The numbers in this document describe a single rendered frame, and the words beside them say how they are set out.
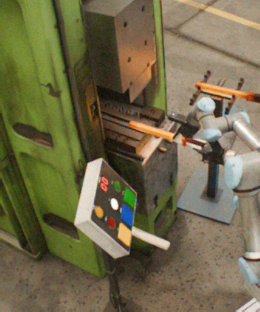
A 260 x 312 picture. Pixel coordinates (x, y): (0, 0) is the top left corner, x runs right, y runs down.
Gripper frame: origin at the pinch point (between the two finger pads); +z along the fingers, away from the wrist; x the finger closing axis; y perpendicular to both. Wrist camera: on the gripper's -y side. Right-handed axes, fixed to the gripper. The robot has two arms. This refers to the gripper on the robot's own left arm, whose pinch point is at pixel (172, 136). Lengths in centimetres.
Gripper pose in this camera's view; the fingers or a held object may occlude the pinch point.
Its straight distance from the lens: 249.1
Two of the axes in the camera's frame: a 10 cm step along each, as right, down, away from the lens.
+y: 7.9, 6.2, -0.3
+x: 5.2, -6.2, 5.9
